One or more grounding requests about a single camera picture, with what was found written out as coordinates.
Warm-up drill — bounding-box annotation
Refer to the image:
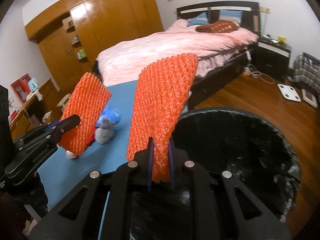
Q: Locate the right blue pillow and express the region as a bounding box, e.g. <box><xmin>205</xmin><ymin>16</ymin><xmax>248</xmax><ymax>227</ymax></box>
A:
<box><xmin>219</xmin><ymin>10</ymin><xmax>242</xmax><ymax>24</ymax></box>

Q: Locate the orange foam net sleeve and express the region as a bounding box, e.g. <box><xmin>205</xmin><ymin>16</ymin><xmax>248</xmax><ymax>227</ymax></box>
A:
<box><xmin>126</xmin><ymin>53</ymin><xmax>198</xmax><ymax>183</ymax></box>

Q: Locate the blue table mat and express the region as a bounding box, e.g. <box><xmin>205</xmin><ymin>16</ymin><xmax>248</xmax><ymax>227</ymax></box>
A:
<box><xmin>38</xmin><ymin>81</ymin><xmax>137</xmax><ymax>208</ymax></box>

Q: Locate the light blue electric kettle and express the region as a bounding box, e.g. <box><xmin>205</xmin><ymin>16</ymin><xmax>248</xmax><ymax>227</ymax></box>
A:
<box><xmin>28</xmin><ymin>77</ymin><xmax>39</xmax><ymax>93</ymax></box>

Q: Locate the blue pillow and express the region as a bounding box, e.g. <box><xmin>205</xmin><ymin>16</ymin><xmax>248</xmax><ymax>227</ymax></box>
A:
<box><xmin>219</xmin><ymin>10</ymin><xmax>242</xmax><ymax>24</ymax></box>
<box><xmin>187</xmin><ymin>12</ymin><xmax>209</xmax><ymax>27</ymax></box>

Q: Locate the black white nightstand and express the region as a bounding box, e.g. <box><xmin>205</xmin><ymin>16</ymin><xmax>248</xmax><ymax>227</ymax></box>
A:
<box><xmin>255</xmin><ymin>38</ymin><xmax>291</xmax><ymax>81</ymax></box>

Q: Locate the yellow plush toy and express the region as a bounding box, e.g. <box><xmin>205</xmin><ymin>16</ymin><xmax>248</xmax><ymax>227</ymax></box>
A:
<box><xmin>277</xmin><ymin>36</ymin><xmax>287</xmax><ymax>45</ymax></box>

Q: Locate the black lined trash bin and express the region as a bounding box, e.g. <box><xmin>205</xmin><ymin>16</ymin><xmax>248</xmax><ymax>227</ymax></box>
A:
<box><xmin>130</xmin><ymin>106</ymin><xmax>301</xmax><ymax>240</ymax></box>

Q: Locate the left blue pillow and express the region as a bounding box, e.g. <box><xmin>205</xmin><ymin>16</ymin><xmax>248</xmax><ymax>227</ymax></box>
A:
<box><xmin>187</xmin><ymin>12</ymin><xmax>209</xmax><ymax>27</ymax></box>

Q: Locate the red cloth garment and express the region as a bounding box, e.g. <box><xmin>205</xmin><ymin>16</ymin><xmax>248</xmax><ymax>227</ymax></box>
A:
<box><xmin>66</xmin><ymin>127</ymin><xmax>97</xmax><ymax>160</ymax></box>

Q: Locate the bed with pink duvet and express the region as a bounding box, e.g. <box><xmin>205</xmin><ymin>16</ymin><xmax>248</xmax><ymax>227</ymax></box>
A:
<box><xmin>93</xmin><ymin>1</ymin><xmax>260</xmax><ymax>108</ymax></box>

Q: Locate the white bathroom scale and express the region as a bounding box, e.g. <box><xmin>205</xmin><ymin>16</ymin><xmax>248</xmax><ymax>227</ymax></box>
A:
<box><xmin>277</xmin><ymin>84</ymin><xmax>301</xmax><ymax>102</ymax></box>

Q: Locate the wooden wardrobe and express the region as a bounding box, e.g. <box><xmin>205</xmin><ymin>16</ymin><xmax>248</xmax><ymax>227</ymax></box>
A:
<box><xmin>25</xmin><ymin>0</ymin><xmax>163</xmax><ymax>92</ymax></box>

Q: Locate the white power strip cable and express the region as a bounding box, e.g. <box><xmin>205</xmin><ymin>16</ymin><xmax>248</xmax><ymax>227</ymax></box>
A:
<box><xmin>241</xmin><ymin>50</ymin><xmax>276</xmax><ymax>85</ymax></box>

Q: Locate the plaid cloth on chair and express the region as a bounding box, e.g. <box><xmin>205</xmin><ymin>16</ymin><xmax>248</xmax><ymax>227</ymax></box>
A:
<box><xmin>293</xmin><ymin>53</ymin><xmax>319</xmax><ymax>95</ymax></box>

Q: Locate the red white book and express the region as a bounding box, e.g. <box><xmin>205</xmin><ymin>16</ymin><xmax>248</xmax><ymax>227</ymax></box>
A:
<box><xmin>302</xmin><ymin>89</ymin><xmax>318</xmax><ymax>108</ymax></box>

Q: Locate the red picture box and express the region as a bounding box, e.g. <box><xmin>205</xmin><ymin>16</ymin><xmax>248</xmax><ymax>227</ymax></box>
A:
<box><xmin>10</xmin><ymin>73</ymin><xmax>31</xmax><ymax>104</ymax></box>

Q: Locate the wooden side cabinet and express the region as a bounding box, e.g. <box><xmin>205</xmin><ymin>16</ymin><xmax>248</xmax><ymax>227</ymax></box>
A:
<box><xmin>10</xmin><ymin>79</ymin><xmax>62</xmax><ymax>140</ymax></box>

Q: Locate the brown dotted pillow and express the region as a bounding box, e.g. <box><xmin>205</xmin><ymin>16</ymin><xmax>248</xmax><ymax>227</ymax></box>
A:
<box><xmin>196</xmin><ymin>20</ymin><xmax>240</xmax><ymax>34</ymax></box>

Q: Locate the small white wooden stool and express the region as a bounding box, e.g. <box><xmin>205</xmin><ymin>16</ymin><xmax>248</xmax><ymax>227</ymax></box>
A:
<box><xmin>57</xmin><ymin>93</ymin><xmax>71</xmax><ymax>110</ymax></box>

